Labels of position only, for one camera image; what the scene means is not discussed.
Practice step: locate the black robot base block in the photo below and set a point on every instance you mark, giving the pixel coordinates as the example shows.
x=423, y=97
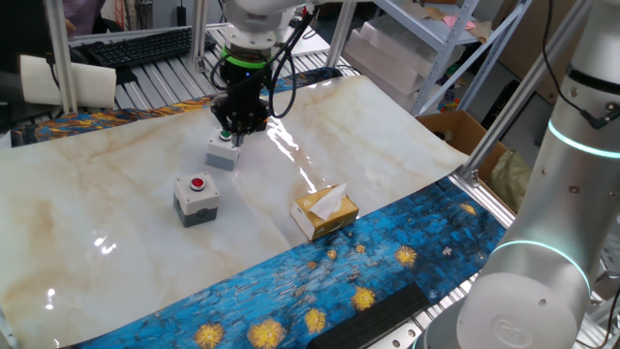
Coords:
x=373, y=315

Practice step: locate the blue starry painting cloth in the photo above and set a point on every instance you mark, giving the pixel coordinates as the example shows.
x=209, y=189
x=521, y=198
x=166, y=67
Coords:
x=363, y=262

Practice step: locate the black power adapter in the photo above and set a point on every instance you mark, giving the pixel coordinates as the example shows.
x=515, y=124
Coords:
x=181, y=17

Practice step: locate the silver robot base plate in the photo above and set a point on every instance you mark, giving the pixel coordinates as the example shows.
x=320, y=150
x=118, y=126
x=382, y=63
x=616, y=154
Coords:
x=397, y=339

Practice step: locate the person in purple shirt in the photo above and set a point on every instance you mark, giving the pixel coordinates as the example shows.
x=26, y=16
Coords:
x=82, y=12

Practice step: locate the aluminium frame post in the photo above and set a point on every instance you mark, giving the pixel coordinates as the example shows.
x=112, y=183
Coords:
x=198, y=34
x=341, y=34
x=508, y=111
x=58, y=48

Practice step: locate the open cardboard box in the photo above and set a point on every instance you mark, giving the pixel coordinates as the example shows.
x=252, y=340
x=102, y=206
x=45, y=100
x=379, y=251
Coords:
x=465, y=131

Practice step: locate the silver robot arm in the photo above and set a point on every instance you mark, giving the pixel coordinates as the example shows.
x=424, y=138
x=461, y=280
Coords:
x=557, y=218

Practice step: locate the glossy marble pattern sheet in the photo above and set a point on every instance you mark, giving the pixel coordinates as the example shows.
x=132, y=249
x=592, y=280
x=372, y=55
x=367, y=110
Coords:
x=121, y=242

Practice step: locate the white paper roll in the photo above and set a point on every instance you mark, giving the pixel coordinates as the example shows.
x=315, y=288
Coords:
x=92, y=82

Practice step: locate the colourful toy pile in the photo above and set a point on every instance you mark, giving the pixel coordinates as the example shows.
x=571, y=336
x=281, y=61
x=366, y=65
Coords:
x=449, y=104

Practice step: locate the olive cloth bag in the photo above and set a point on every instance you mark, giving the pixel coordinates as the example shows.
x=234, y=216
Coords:
x=508, y=179

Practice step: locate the white box red button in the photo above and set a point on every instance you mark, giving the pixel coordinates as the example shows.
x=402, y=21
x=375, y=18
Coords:
x=196, y=201

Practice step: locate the black computer monitor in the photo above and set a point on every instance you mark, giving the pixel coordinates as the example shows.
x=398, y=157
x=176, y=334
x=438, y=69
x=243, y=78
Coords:
x=19, y=34

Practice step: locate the white foam box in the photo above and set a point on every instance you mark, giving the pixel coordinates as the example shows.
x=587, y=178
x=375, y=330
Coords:
x=382, y=68
x=412, y=41

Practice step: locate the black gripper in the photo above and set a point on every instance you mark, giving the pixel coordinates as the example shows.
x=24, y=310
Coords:
x=237, y=80

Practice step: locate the white metal shelf rack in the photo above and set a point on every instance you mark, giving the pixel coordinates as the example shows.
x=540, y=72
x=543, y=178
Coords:
x=412, y=14

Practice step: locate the black computer keyboard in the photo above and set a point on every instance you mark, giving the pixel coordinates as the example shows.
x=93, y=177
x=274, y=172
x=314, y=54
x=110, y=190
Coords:
x=145, y=46

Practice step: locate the gold tissue box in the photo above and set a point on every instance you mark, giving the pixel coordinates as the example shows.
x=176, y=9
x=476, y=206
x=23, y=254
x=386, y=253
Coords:
x=334, y=218

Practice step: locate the white tissue sheet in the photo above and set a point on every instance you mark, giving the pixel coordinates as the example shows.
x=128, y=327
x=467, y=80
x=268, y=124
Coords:
x=329, y=203

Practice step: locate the pink paper sheet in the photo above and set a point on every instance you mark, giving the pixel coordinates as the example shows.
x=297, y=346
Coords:
x=453, y=20

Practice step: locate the white box green button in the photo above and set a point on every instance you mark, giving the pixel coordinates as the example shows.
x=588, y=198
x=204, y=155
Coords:
x=222, y=152

